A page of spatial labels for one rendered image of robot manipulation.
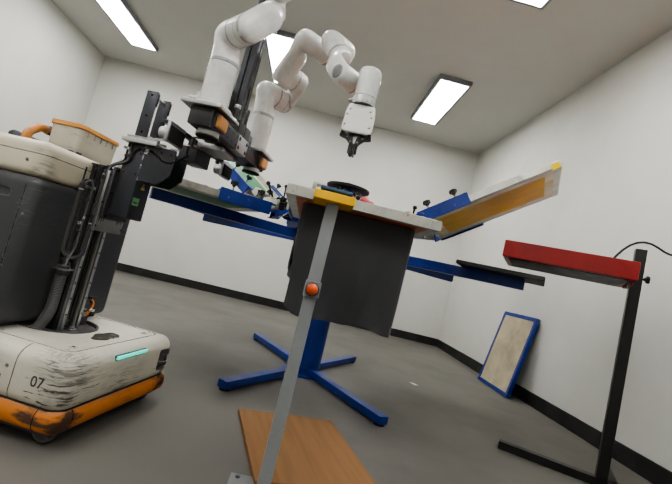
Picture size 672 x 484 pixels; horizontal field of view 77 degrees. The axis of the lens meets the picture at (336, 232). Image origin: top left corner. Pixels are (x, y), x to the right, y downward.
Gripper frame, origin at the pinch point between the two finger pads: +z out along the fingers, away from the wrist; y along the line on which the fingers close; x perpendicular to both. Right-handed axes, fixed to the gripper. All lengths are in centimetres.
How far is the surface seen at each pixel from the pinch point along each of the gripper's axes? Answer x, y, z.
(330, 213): -4.6, -1.1, 22.8
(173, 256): 440, -286, 73
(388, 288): 29, 22, 41
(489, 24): 203, 54, -189
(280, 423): -4, -1, 88
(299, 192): 11.8, -16.8, 15.5
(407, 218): 19.7, 22.9, 15.0
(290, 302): 22, -12, 55
